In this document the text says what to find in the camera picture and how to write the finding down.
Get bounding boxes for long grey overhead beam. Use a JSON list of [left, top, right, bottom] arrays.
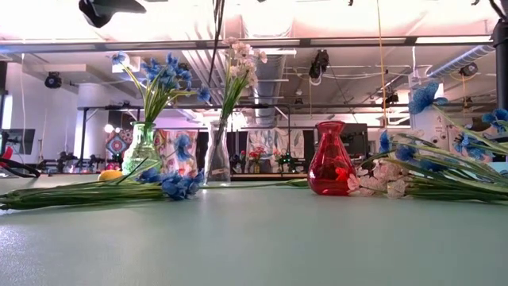
[[0, 36, 497, 55]]

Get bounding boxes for green glass vase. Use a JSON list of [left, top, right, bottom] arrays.
[[121, 121, 164, 176]]

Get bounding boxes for black ceiling spotlight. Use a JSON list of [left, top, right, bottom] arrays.
[[44, 71, 64, 89], [459, 62, 479, 78]]

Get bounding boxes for dark computer monitor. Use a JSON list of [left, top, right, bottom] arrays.
[[1, 128, 37, 156]]

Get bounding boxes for black metal rack frame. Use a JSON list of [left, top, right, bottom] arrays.
[[77, 102, 293, 170]]

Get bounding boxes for black monitor stand pole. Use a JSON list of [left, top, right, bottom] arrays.
[[491, 18, 508, 112]]

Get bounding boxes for yellow hanging cord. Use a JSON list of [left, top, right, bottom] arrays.
[[375, 0, 394, 170]]

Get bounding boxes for green table mat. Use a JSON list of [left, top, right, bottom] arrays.
[[0, 174, 508, 286]]

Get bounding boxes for clear glass vase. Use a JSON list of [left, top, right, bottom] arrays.
[[203, 120, 233, 187]]

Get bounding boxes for mandala pattern cloth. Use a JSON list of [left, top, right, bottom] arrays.
[[105, 127, 136, 164]]

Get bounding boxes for red glass vase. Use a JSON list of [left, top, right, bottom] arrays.
[[307, 120, 358, 197]]

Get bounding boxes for leaf print cloth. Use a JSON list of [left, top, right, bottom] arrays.
[[245, 129, 306, 160]]

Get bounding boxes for white round column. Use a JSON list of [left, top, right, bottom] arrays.
[[408, 75, 452, 138]]

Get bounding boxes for red potted flowers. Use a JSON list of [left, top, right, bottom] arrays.
[[248, 145, 267, 174]]

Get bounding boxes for black hanging camera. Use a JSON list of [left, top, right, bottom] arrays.
[[308, 49, 330, 79]]

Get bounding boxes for silver ventilation duct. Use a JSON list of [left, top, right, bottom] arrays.
[[253, 55, 287, 125]]

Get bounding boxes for floral print cloth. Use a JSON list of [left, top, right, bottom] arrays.
[[153, 129, 199, 178]]

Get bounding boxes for black curved cable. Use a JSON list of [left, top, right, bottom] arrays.
[[0, 157, 41, 179]]

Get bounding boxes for blue artificial flower bunch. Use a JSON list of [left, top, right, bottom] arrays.
[[379, 81, 508, 191], [110, 50, 212, 125], [0, 133, 206, 212]]

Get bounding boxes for red plastic object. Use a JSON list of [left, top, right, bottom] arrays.
[[0, 146, 15, 168]]

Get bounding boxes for grey spiral duct pipe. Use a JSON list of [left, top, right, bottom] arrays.
[[428, 44, 497, 79]]

